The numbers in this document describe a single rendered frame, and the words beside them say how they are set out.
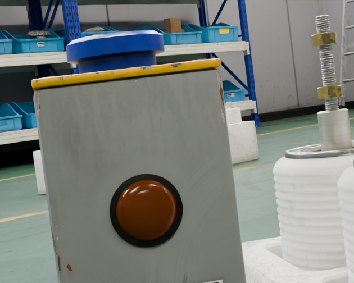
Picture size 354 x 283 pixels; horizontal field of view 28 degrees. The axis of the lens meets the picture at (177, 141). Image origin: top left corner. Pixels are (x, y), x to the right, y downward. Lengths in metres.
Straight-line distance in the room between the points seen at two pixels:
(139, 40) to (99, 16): 6.15
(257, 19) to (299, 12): 0.69
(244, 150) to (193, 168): 2.97
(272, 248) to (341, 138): 0.11
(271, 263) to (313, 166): 0.08
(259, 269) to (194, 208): 0.24
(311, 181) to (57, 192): 0.26
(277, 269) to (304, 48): 7.72
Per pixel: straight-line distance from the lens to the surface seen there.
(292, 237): 0.51
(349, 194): 0.40
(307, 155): 0.49
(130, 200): 0.26
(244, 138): 3.24
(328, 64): 0.52
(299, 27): 8.17
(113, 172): 0.26
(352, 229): 0.40
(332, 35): 0.52
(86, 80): 0.26
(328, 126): 0.51
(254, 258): 0.53
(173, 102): 0.26
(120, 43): 0.27
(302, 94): 8.07
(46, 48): 5.30
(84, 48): 0.28
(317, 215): 0.49
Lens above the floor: 0.30
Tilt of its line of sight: 3 degrees down
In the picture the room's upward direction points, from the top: 7 degrees counter-clockwise
